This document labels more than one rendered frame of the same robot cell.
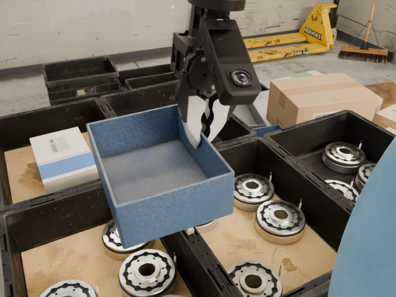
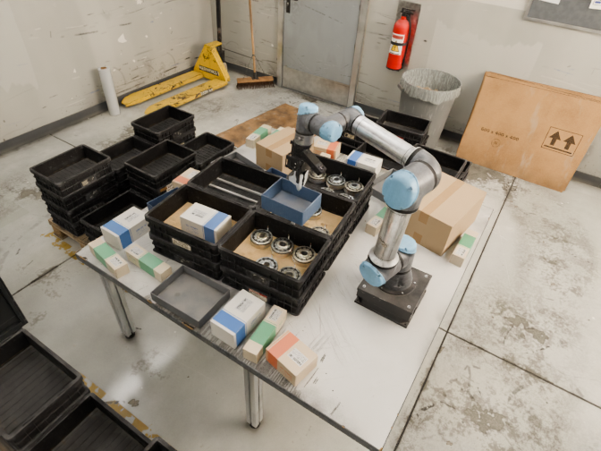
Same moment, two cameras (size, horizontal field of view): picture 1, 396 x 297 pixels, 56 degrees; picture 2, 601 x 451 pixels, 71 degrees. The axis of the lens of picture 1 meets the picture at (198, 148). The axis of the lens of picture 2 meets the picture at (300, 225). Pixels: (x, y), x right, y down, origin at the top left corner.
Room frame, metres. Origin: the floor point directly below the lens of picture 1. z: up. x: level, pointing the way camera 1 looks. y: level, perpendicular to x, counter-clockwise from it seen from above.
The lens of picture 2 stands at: (-0.68, 0.87, 2.16)
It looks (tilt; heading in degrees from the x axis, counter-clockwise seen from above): 41 degrees down; 322
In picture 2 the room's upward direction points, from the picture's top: 4 degrees clockwise
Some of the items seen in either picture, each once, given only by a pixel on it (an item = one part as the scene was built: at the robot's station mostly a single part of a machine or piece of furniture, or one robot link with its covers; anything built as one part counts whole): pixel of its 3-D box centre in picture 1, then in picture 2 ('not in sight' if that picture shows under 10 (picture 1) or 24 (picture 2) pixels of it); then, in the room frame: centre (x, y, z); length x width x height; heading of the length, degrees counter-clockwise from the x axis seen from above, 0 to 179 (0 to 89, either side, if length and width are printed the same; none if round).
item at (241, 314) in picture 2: not in sight; (239, 318); (0.27, 0.41, 0.74); 0.20 x 0.12 x 0.09; 111
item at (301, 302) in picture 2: not in sight; (275, 269); (0.40, 0.15, 0.76); 0.40 x 0.30 x 0.12; 28
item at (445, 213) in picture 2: not in sight; (438, 210); (0.27, -0.80, 0.80); 0.40 x 0.30 x 0.20; 103
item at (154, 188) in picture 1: (155, 165); (291, 200); (0.43, 0.06, 1.10); 0.20 x 0.15 x 0.07; 23
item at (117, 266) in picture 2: not in sight; (108, 257); (0.90, 0.74, 0.73); 0.24 x 0.06 x 0.06; 13
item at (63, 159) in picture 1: (65, 167); (206, 223); (0.73, 0.32, 0.87); 0.20 x 0.12 x 0.09; 28
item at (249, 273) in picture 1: (253, 281); not in sight; (0.41, -0.10, 0.86); 0.05 x 0.05 x 0.01
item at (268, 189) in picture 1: (251, 187); not in sight; (0.67, -0.13, 0.86); 0.10 x 0.10 x 0.01
